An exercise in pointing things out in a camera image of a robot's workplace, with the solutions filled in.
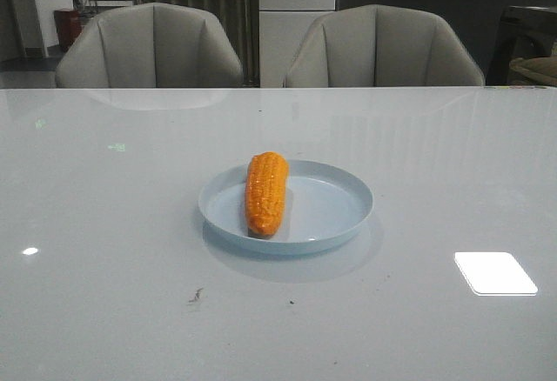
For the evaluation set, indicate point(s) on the beige upholstered chair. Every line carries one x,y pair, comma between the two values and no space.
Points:
381,46
152,45

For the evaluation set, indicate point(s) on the metal barrier post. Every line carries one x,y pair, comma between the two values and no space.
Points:
249,64

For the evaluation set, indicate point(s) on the left beige upholstered chair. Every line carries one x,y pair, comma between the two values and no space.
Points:
152,45

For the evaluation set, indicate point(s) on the light blue round plate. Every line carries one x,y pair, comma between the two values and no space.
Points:
325,207

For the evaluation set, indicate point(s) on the right beige upholstered chair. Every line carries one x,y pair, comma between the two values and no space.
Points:
381,46

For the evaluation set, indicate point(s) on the orange corn cob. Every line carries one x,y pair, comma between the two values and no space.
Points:
265,189

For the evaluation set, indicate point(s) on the white refrigerator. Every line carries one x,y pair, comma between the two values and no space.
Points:
282,27

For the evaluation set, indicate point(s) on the dark wooden side furniture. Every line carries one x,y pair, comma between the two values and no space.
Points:
526,32

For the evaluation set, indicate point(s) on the grey counter cabinet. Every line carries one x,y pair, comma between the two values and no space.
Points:
435,4

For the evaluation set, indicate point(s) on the red trash bin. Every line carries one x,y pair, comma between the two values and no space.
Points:
68,27

